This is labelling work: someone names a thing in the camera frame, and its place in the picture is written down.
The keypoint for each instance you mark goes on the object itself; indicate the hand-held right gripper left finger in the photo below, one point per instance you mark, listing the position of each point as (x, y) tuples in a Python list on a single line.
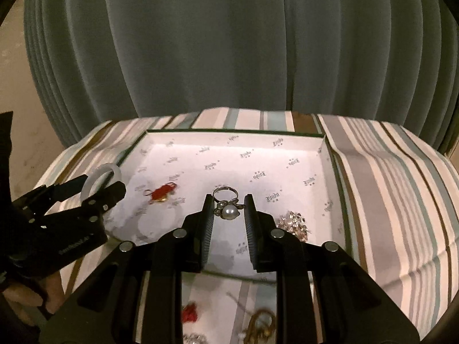
[(208, 229)]

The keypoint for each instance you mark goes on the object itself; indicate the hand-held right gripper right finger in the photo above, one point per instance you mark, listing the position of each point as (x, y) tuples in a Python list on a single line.
[(250, 229)]

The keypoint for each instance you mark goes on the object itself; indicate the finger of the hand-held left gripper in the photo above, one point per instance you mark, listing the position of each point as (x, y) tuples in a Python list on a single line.
[(111, 193), (61, 190)]

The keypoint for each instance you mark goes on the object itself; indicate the white jade bangle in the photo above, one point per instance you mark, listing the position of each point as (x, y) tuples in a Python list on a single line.
[(94, 177)]

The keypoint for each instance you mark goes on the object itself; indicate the green box with white lining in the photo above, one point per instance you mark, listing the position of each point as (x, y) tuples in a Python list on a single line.
[(229, 157)]

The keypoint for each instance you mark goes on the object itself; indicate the red knotted gold charm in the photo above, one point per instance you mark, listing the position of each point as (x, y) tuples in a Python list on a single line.
[(189, 312), (161, 193)]

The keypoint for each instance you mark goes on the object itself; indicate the small crystal pearl brooch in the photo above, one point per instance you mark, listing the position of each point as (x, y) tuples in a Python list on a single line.
[(195, 339)]

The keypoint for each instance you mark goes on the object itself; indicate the person's left hand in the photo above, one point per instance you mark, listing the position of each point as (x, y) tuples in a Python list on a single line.
[(25, 297)]

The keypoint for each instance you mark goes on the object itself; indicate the large crystal brooch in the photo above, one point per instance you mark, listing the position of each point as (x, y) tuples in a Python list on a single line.
[(292, 225)]

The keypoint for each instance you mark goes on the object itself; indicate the striped tablecloth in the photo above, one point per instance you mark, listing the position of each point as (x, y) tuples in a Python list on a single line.
[(387, 193)]

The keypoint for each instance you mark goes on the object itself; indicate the green curtain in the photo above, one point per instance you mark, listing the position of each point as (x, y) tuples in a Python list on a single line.
[(222, 43)]

